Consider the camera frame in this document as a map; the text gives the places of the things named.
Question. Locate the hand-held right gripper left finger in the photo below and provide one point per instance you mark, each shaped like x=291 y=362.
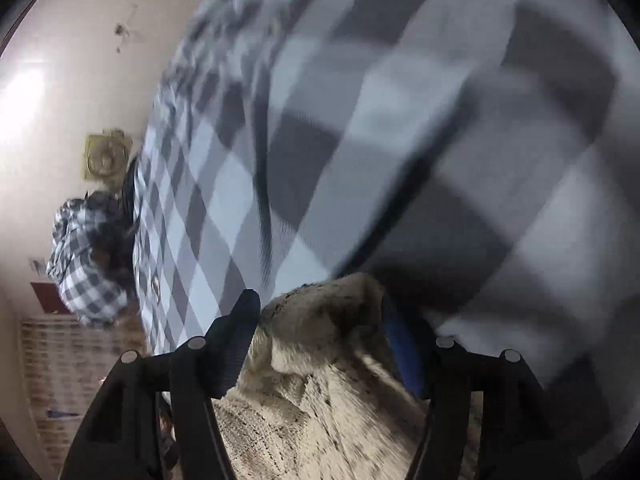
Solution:
x=237 y=345

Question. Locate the beige square fan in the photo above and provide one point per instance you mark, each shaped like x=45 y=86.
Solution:
x=105 y=157

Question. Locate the cream knitted sweater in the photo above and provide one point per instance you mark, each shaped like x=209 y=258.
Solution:
x=320 y=410

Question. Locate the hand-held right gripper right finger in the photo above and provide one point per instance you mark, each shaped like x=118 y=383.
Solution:
x=402 y=350

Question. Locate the grey checkered blanket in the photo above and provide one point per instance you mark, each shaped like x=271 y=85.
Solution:
x=450 y=110

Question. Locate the white slatted cabinet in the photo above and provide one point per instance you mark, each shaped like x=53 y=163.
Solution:
x=65 y=360

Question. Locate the brown wooden door frame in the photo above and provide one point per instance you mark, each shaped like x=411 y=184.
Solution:
x=50 y=297

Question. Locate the grey checkered pillow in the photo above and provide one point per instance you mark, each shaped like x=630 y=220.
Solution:
x=85 y=300

